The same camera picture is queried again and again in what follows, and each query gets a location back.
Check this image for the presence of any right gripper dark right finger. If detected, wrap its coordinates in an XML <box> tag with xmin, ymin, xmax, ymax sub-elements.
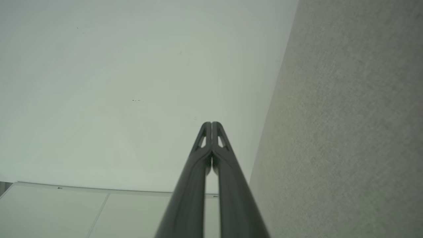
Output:
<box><xmin>212</xmin><ymin>122</ymin><xmax>270</xmax><ymax>238</ymax></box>

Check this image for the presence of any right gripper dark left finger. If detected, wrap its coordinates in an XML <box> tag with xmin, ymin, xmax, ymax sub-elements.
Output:
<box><xmin>155</xmin><ymin>122</ymin><xmax>212</xmax><ymax>238</ymax></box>

